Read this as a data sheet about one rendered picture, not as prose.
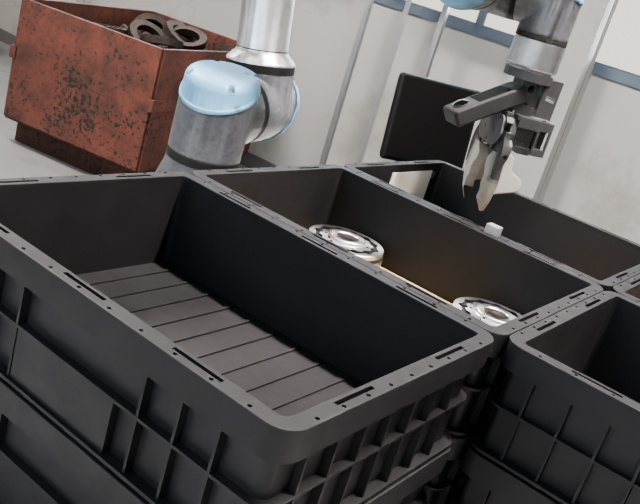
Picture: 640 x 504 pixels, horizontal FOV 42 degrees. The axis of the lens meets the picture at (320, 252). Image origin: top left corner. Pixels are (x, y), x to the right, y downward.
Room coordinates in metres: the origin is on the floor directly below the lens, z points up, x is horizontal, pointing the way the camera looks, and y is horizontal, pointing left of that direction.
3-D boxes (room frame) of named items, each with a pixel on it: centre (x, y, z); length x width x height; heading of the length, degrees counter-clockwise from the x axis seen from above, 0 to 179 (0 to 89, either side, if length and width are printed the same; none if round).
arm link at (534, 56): (1.26, -0.21, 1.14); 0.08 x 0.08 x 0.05
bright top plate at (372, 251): (1.03, -0.03, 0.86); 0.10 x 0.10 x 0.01
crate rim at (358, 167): (1.16, -0.24, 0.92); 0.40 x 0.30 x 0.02; 58
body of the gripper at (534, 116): (1.26, -0.22, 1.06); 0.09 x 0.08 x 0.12; 110
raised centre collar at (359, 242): (1.03, -0.03, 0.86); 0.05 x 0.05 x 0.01
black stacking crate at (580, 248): (1.16, -0.24, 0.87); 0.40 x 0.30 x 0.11; 58
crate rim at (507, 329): (0.91, -0.08, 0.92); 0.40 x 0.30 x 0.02; 58
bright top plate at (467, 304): (0.91, -0.22, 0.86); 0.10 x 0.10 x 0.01
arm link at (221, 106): (1.28, 0.22, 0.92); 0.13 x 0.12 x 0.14; 162
